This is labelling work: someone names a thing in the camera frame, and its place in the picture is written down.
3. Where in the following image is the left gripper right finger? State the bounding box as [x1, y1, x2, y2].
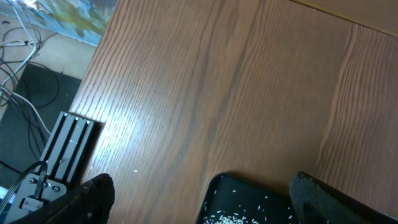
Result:
[289, 171, 397, 224]

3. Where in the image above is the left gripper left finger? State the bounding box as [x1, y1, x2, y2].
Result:
[15, 173, 115, 224]

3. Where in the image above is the white rice pile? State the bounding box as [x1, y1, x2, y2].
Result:
[203, 189, 295, 224]

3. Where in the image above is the black tray bin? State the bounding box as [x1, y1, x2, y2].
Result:
[196, 173, 300, 224]

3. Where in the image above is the dark floor mat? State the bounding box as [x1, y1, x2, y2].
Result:
[1, 63, 81, 187]

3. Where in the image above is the colourful painted sheet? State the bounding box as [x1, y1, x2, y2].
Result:
[1, 0, 117, 46]

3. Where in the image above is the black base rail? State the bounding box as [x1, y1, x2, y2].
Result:
[1, 112, 96, 223]

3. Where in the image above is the floor cables bundle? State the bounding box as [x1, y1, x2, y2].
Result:
[0, 0, 62, 156]

